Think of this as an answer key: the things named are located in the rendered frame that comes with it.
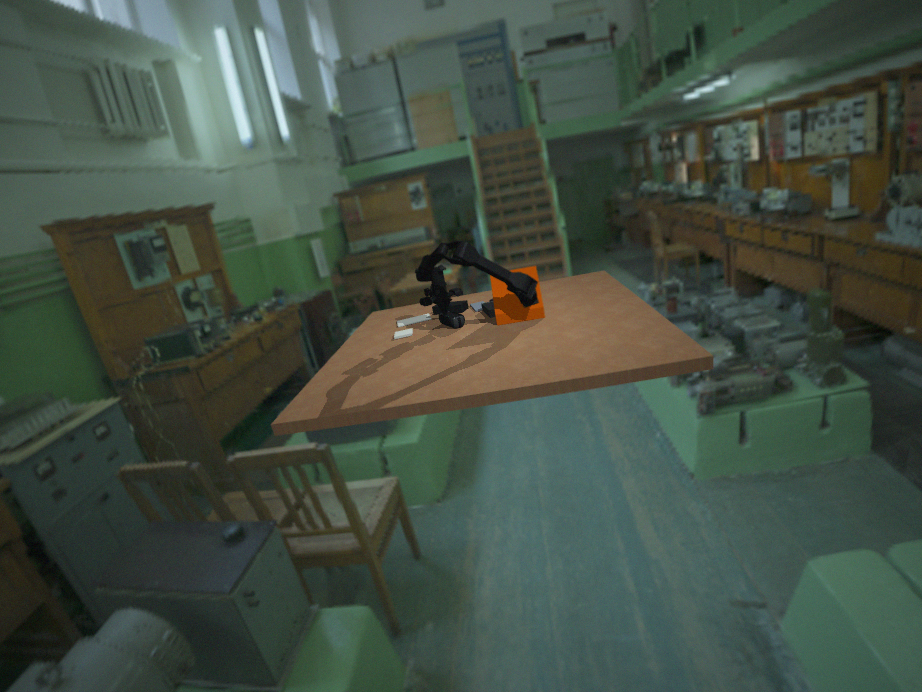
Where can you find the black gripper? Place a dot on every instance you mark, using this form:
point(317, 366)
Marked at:
point(444, 299)

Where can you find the dark grey controller unit with white label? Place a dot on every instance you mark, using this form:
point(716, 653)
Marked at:
point(452, 319)

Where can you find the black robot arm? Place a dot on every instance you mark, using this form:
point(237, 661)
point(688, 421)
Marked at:
point(521, 284)

